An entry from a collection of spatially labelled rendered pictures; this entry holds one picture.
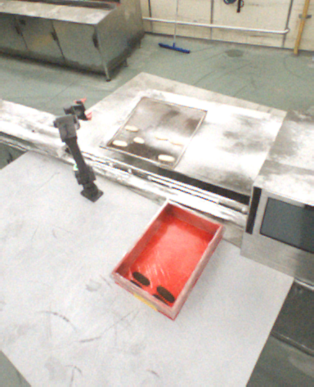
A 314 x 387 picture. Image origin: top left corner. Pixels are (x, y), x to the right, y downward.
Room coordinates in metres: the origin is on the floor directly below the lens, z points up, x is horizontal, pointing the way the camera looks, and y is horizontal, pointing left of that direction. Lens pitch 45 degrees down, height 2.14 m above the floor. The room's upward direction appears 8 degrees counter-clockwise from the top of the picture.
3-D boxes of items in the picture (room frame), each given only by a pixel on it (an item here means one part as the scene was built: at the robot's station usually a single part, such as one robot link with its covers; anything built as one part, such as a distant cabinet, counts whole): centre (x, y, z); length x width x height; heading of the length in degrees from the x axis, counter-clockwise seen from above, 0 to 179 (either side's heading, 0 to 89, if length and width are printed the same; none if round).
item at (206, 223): (0.74, -0.02, 0.88); 0.49 x 0.34 x 0.10; 141
